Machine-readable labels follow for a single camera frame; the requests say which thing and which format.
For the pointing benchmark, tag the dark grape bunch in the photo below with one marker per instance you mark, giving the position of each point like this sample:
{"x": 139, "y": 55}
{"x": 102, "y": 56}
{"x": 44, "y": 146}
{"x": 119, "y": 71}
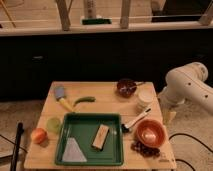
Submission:
{"x": 144, "y": 150}

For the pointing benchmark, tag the orange bowl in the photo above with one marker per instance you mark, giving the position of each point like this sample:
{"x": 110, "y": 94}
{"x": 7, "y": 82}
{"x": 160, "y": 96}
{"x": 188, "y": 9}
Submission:
{"x": 150, "y": 133}

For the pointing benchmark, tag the green pepper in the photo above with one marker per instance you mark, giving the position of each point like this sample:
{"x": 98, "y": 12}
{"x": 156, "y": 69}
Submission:
{"x": 84, "y": 99}

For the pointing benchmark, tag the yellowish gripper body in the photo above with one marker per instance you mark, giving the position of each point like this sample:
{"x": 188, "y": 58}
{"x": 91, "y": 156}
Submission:
{"x": 168, "y": 113}

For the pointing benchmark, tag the green round lid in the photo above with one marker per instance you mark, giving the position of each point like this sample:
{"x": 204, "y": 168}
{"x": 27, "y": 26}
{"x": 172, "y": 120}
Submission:
{"x": 53, "y": 125}

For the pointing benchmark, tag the spoon in purple bowl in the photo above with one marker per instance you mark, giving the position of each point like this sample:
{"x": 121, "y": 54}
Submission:
{"x": 132, "y": 87}

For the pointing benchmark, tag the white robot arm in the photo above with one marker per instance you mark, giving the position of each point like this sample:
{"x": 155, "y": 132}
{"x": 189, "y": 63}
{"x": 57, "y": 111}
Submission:
{"x": 185, "y": 83}

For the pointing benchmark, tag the red apple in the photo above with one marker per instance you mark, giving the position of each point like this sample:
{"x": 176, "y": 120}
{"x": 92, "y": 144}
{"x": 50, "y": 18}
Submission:
{"x": 38, "y": 135}

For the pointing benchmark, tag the white cup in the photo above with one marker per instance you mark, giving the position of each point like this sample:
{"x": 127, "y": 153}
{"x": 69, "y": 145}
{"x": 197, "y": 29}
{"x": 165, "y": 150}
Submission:
{"x": 144, "y": 99}

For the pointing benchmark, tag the wooden block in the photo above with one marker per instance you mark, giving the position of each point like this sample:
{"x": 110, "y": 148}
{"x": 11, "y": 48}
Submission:
{"x": 100, "y": 137}

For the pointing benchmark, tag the black pole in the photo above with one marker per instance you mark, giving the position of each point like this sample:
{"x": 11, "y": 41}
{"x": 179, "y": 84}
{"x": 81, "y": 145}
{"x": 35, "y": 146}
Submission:
{"x": 15, "y": 154}

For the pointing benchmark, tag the green plastic tray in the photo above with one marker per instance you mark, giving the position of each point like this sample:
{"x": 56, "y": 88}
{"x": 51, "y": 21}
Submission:
{"x": 83, "y": 128}

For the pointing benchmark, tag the dark purple bowl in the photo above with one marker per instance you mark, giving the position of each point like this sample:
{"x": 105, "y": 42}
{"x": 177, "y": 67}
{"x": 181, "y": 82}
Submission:
{"x": 125, "y": 83}

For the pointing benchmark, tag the grey triangular cloth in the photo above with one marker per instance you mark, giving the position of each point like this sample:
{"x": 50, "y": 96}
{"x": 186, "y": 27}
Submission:
{"x": 72, "y": 152}

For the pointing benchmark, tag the wooden shelf frame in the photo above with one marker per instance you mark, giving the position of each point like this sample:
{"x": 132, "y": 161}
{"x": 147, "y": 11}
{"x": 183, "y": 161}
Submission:
{"x": 40, "y": 17}

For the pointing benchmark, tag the green brush on shelf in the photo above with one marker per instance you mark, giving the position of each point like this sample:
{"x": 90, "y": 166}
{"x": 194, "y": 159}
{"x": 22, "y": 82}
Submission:
{"x": 96, "y": 21}

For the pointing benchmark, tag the yellow-handled spatula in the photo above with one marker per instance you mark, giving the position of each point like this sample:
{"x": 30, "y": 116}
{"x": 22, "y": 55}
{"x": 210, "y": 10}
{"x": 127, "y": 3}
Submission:
{"x": 59, "y": 93}

